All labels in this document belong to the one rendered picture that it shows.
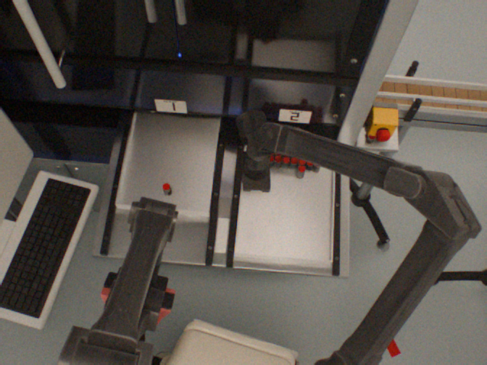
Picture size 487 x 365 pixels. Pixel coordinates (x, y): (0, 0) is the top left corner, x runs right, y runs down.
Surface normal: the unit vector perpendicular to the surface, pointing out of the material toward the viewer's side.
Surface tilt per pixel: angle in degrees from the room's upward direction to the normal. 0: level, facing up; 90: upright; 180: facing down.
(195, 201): 0
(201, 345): 42
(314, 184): 0
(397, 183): 55
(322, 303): 0
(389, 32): 90
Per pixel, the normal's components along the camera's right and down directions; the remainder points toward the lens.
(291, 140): -0.62, -0.04
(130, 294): 0.26, -0.86
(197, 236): 0.02, -0.41
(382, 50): -0.08, 0.91
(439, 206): -0.78, -0.06
